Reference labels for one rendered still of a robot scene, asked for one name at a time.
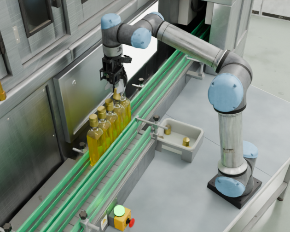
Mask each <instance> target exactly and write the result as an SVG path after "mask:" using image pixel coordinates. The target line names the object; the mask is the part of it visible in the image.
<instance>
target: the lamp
mask: <svg viewBox="0 0 290 232"><path fill-rule="evenodd" d="M124 214H125V209H124V207H123V206H121V205H118V206H116V207H115V208H114V215H115V216H116V217H122V216H124Z"/></svg>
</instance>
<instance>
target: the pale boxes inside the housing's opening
mask: <svg viewBox="0 0 290 232"><path fill-rule="evenodd" d="M192 3H193V7H194V9H195V10H197V5H198V0H192ZM213 5H214V2H208V1H207V8H206V17H205V24H210V25H211V20H212V13H213ZM196 15H197V12H194V11H193V10H192V9H191V0H179V14H178V23H179V24H183V25H188V24H189V23H190V22H191V21H192V20H193V18H194V17H195V16H196Z"/></svg>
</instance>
